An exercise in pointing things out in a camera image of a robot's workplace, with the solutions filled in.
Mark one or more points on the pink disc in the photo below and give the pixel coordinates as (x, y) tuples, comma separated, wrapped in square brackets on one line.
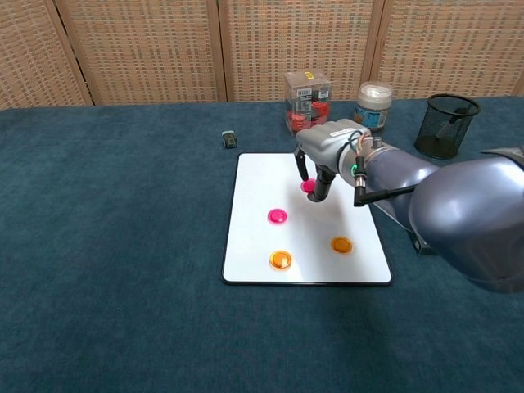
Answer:
[(277, 215), (306, 186)]

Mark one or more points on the orange disc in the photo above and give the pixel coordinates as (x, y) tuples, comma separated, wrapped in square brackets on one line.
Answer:
[(341, 244), (280, 259)]

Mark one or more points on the woven bamboo folding screen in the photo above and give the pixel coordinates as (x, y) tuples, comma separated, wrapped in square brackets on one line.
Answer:
[(163, 53)]

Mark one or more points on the white rectangular board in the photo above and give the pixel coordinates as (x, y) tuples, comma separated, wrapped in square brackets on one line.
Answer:
[(262, 184)]

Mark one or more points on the black red printed card box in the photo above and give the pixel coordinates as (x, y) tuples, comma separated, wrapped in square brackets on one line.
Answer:
[(421, 247)]

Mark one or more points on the blue felt table cover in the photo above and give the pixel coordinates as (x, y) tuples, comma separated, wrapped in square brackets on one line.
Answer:
[(123, 245)]

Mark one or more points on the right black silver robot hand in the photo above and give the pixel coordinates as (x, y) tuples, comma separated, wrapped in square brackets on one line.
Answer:
[(323, 143)]

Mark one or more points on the small dark grey block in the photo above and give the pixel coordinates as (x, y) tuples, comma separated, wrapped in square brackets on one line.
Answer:
[(229, 140)]

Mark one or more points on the clear plastic box red contents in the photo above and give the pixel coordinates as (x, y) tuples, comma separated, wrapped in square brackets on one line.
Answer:
[(307, 102)]

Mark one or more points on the jar with white lid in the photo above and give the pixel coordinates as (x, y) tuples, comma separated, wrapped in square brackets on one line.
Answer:
[(371, 104)]

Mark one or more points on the black mesh pen holder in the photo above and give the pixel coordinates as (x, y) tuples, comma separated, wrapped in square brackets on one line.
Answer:
[(434, 143)]

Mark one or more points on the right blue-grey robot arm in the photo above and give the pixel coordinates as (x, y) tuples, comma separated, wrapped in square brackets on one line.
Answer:
[(471, 213)]

